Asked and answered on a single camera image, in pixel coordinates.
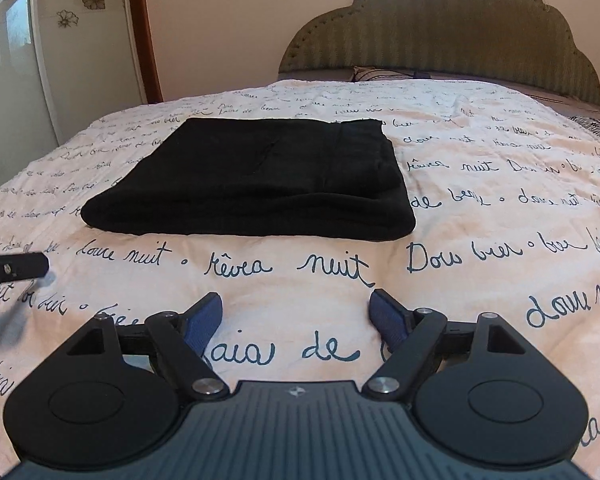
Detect black pants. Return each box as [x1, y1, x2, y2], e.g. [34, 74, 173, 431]
[81, 118, 416, 242]

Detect white script-print bedspread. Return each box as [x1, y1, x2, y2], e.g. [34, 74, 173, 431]
[0, 80, 600, 479]

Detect frosted glass wardrobe door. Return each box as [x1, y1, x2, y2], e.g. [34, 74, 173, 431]
[0, 0, 146, 185]

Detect grey striped pillow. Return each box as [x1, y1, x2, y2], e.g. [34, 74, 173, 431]
[348, 64, 556, 99]

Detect green striped headboard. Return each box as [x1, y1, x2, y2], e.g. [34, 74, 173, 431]
[278, 0, 600, 106]

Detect brown wooden door frame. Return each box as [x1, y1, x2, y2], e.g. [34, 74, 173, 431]
[129, 0, 163, 104]

